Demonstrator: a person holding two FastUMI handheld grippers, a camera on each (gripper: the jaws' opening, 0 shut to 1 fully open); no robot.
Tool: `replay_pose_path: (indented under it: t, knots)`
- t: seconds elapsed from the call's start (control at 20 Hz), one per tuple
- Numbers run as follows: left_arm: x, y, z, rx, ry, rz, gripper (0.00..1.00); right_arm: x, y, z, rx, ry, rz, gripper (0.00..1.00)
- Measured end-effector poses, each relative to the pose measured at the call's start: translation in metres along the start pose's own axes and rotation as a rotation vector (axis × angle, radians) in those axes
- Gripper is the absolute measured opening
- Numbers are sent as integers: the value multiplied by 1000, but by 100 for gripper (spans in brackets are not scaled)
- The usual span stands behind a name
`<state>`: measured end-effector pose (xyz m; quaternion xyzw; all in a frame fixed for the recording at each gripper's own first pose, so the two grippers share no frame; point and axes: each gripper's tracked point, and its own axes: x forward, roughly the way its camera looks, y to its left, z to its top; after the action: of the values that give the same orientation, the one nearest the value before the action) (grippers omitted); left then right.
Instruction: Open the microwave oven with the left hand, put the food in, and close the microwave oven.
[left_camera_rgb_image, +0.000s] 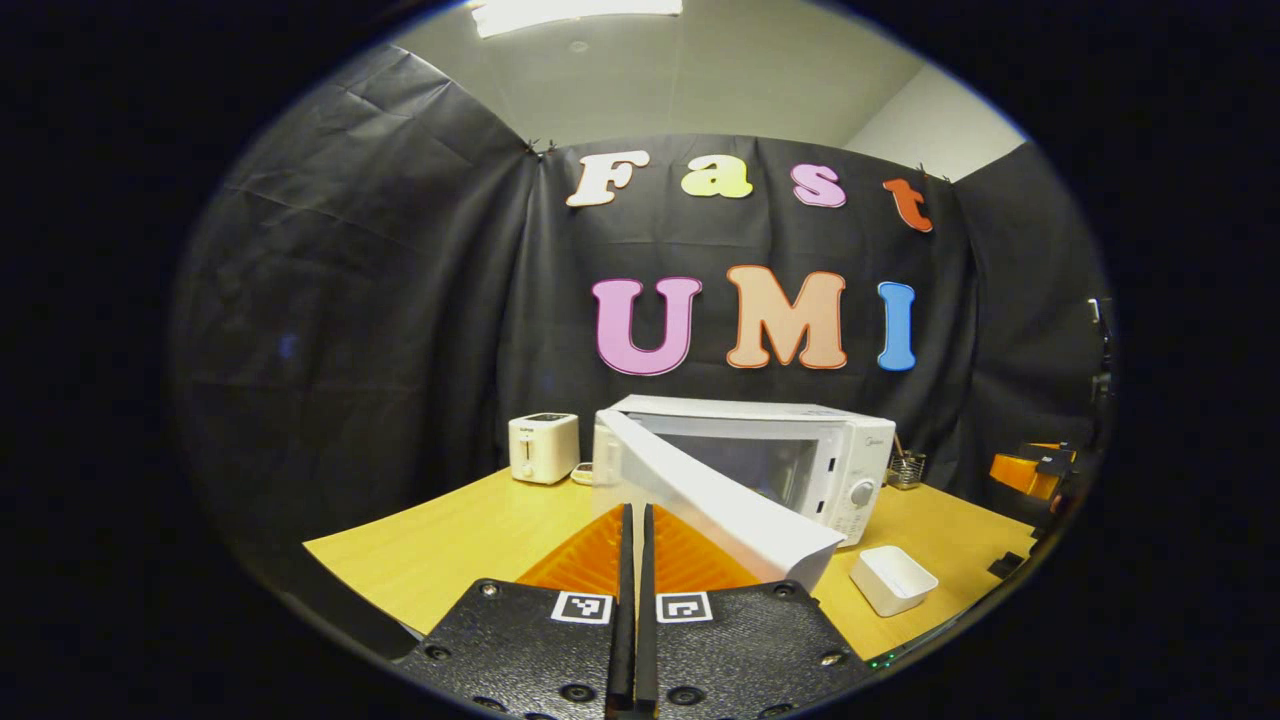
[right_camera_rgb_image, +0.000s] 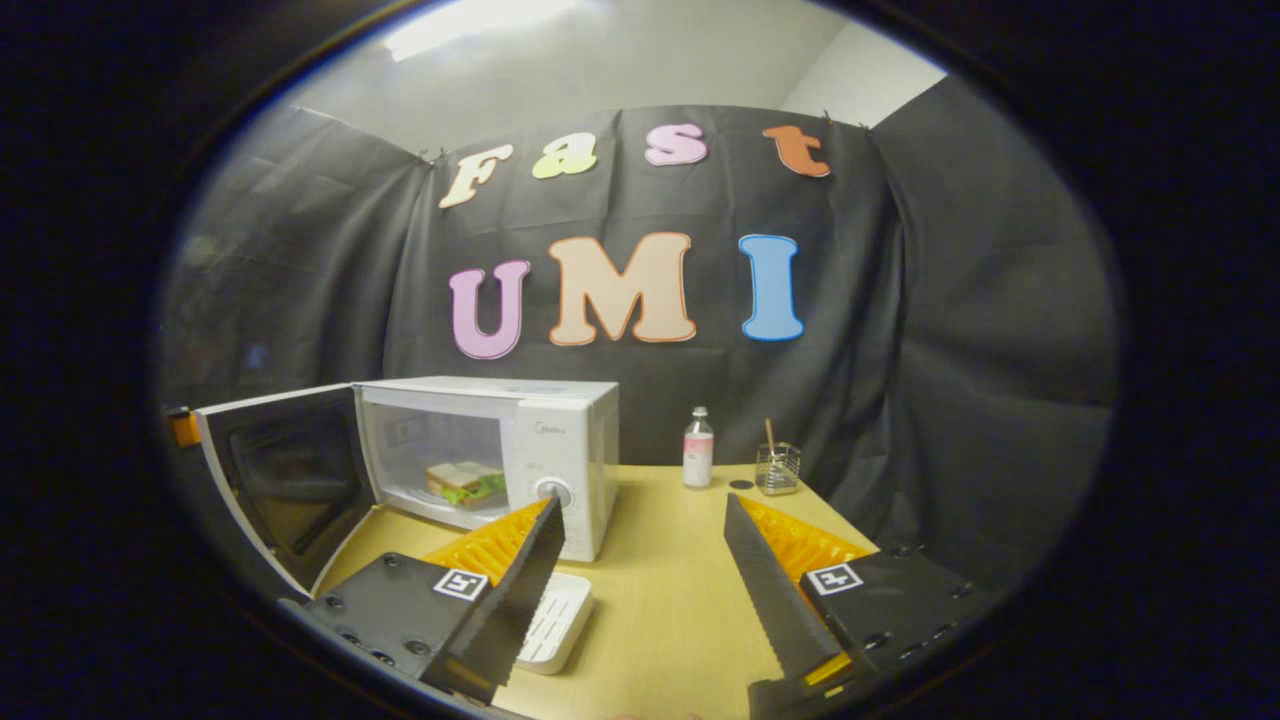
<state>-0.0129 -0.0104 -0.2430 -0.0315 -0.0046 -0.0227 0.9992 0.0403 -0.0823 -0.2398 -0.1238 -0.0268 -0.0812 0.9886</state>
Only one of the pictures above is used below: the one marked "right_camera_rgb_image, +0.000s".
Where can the clear bottle with pink label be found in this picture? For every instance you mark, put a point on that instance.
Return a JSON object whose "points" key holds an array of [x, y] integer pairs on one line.
{"points": [[698, 455]]}

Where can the black backdrop cloth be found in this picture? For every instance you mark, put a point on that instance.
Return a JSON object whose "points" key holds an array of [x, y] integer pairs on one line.
{"points": [[950, 350]]}

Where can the white plastic tray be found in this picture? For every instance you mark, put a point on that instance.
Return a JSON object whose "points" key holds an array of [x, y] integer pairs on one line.
{"points": [[560, 620]]}

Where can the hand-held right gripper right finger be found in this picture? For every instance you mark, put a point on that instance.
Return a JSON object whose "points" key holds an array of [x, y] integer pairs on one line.
{"points": [[770, 590]]}

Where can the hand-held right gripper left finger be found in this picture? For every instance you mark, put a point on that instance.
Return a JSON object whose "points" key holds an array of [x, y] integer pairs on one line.
{"points": [[530, 580]]}

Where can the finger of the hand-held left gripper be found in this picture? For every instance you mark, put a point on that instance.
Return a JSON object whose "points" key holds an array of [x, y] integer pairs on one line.
{"points": [[183, 428]]}

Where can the sandwich with green lettuce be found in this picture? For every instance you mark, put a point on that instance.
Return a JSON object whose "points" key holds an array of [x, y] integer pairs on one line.
{"points": [[462, 482]]}

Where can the white microwave oven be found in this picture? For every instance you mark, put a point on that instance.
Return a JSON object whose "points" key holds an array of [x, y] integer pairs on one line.
{"points": [[560, 440]]}

